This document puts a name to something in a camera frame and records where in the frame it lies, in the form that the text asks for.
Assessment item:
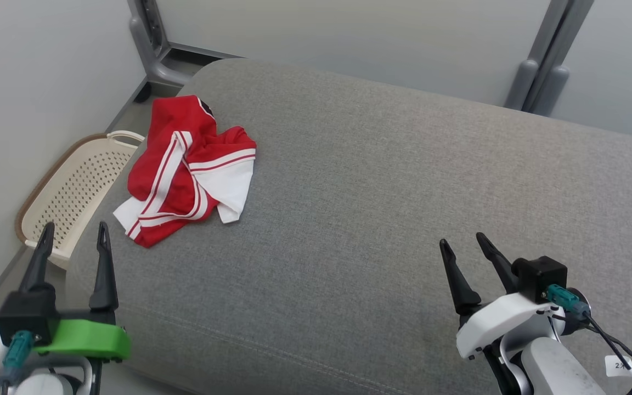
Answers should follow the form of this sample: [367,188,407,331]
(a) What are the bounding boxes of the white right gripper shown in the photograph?
[439,232,566,361]

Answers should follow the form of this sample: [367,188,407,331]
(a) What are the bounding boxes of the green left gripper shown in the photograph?
[19,221,131,363]

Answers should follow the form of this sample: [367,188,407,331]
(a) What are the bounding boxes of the red shirt white sleeves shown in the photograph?
[113,95,257,249]

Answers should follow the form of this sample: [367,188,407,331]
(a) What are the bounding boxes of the cream perforated laundry basket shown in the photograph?
[15,130,145,270]

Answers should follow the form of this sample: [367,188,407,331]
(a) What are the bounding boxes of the grey fabric sofa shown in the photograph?
[65,58,632,395]

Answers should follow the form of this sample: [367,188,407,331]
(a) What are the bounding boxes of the right camera cable teal plug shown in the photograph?
[546,284,632,395]

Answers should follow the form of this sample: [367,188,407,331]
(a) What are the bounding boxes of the camera cable teal plug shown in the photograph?
[0,330,35,395]
[546,284,632,395]

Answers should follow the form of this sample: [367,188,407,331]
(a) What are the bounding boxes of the left camera cable teal plug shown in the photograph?
[0,330,35,395]

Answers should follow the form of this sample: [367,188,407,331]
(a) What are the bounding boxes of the thin black braided cable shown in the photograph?
[552,314,632,395]

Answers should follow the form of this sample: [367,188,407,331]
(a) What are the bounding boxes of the white cable label tag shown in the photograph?
[605,355,632,377]

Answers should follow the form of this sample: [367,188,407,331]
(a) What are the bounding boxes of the grey double partition post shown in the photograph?
[504,0,595,116]

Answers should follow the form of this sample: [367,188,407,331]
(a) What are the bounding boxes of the grey partition post with holes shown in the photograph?
[127,0,242,88]

